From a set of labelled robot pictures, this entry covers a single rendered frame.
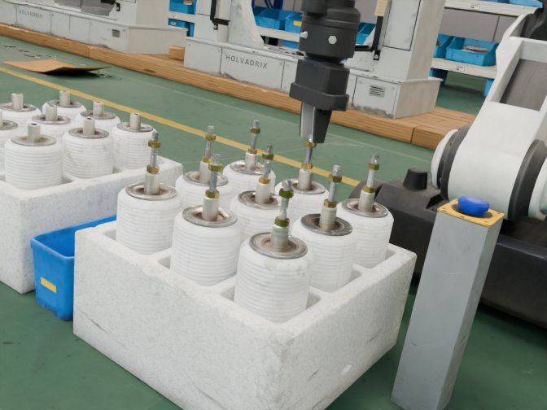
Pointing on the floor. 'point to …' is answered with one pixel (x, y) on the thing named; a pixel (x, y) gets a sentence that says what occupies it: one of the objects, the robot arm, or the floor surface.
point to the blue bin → (58, 267)
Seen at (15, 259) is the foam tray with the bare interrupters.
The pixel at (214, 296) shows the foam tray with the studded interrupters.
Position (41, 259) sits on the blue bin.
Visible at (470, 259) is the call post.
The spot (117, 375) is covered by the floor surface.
